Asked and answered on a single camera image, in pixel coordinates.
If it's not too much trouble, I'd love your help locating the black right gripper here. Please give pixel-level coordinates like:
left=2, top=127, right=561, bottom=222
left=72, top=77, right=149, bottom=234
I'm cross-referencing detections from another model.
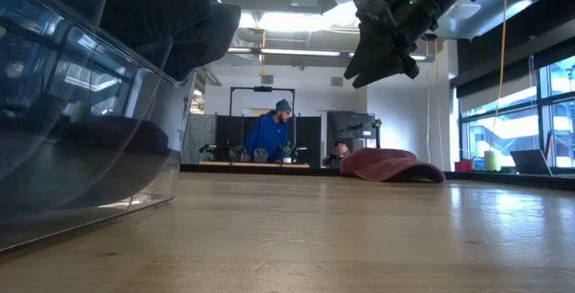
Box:
left=343, top=0, right=444, bottom=90

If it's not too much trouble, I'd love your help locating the dark blue fabric hat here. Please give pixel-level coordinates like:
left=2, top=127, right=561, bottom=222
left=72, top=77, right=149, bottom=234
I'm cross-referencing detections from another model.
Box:
left=101, top=0, right=243, bottom=83

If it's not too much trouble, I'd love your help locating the maroon fabric hat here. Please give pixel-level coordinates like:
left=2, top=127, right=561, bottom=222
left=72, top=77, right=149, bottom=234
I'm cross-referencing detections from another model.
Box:
left=340, top=147, right=447, bottom=184

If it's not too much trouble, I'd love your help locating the long ceiling light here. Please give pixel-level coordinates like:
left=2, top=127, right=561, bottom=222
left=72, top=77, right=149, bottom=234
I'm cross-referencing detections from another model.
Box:
left=226, top=46, right=356, bottom=58

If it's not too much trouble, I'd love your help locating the person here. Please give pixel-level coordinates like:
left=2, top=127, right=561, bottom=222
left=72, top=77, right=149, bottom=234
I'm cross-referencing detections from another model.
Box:
left=332, top=139, right=351, bottom=162
left=242, top=98, right=293, bottom=164

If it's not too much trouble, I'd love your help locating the black partition panel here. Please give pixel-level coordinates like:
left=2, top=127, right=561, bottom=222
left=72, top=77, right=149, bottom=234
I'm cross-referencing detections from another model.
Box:
left=214, top=113, right=248, bottom=162
left=294, top=115, right=323, bottom=168

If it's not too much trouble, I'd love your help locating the small potted plant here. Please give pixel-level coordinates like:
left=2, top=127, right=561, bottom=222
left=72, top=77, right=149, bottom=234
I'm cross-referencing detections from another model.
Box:
left=279, top=142, right=296, bottom=164

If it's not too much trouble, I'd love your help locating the yellow green roll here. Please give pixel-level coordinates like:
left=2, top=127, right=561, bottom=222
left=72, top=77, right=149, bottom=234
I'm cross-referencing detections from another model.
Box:
left=483, top=149, right=502, bottom=172

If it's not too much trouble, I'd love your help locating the wooden top table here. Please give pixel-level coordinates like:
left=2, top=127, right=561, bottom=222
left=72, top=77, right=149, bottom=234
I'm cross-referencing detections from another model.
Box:
left=199, top=161, right=311, bottom=169

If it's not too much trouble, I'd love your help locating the grey laptop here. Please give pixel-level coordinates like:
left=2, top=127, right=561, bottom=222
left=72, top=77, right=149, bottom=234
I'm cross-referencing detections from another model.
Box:
left=509, top=148, right=554, bottom=177

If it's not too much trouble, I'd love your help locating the grey green partition panel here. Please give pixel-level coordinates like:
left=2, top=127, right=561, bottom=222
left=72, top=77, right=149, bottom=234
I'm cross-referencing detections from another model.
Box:
left=181, top=112, right=217, bottom=164

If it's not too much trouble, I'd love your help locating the clear plastic bin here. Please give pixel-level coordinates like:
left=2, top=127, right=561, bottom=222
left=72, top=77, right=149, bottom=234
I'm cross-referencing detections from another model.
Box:
left=0, top=0, right=199, bottom=253

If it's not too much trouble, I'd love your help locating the yellow hanging cable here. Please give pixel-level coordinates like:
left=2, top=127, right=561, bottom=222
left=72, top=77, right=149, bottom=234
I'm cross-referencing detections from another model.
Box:
left=487, top=0, right=511, bottom=153

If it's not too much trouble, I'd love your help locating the black camera gantry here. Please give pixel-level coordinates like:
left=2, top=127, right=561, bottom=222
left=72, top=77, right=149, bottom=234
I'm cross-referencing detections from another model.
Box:
left=228, top=84, right=296, bottom=119

